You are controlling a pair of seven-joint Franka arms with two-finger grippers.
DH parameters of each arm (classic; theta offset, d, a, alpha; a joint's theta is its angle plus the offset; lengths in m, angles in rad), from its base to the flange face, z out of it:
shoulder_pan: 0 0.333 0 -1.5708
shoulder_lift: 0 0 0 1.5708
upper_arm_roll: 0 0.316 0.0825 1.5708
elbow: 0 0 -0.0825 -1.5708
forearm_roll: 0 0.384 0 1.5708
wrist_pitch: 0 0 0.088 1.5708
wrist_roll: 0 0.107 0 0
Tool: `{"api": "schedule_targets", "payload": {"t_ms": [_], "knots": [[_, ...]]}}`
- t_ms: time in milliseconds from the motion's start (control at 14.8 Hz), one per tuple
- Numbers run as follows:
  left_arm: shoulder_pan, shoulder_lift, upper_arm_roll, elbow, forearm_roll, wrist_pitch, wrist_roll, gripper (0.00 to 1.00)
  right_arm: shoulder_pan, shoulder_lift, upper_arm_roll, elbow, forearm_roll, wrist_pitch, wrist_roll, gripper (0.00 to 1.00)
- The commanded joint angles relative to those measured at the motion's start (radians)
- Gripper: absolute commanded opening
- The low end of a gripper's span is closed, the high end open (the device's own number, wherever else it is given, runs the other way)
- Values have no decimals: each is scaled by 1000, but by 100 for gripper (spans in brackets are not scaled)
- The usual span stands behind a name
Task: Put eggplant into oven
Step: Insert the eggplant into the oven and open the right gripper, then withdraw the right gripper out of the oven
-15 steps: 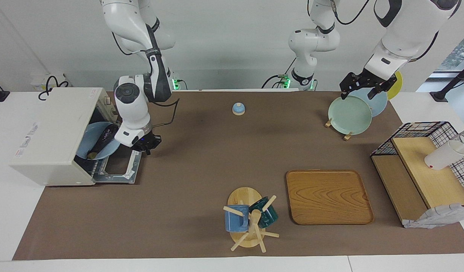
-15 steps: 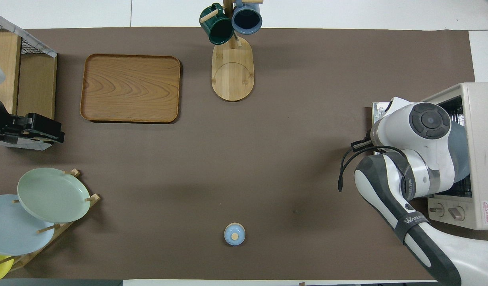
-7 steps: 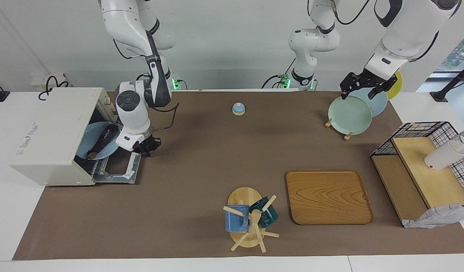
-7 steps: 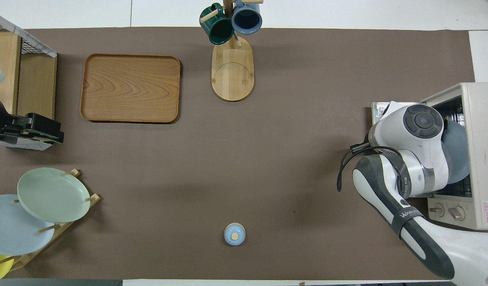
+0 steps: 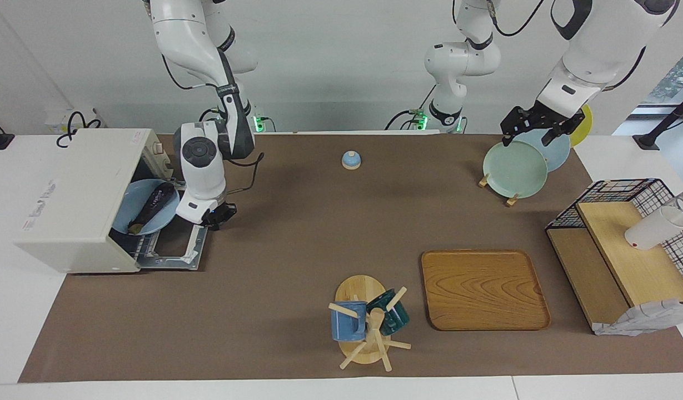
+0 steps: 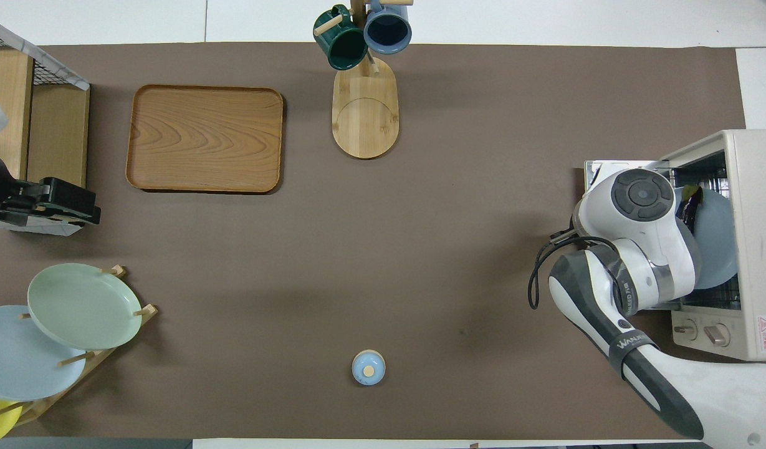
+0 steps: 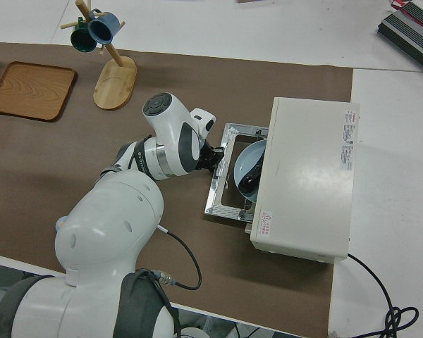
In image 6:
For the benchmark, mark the silver oven knob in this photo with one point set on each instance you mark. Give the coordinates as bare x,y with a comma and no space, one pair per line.
716,335
685,329

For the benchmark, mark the wooden mug tree stand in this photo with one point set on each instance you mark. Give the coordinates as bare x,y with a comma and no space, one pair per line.
365,118

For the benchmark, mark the light blue racked plate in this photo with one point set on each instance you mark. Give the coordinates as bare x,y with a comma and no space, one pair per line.
21,368

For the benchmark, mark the marble pattern cloth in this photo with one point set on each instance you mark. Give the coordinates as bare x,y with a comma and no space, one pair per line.
58,72

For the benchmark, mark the wooden dish rack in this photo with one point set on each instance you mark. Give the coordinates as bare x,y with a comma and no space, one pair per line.
108,355

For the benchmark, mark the dark purple eggplant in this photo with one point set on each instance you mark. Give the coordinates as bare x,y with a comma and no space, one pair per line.
691,206

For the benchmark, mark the brown table mat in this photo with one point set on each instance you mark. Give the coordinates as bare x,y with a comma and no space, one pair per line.
358,249

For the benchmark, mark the beige toaster oven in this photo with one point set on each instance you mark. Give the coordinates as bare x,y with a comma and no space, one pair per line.
756,237

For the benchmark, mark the dark green mug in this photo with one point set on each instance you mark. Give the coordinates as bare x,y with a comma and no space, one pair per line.
342,43

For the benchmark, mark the rectangular wooden tray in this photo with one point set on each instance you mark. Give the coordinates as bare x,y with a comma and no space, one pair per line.
171,140

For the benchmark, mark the blue mug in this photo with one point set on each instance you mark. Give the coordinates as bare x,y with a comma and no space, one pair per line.
387,28

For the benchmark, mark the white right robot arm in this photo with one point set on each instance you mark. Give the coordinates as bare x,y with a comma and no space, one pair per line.
644,249

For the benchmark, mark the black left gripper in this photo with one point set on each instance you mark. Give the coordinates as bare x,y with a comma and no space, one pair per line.
62,194

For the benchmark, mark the pale green plate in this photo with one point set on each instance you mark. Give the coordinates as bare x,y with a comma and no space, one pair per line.
83,305

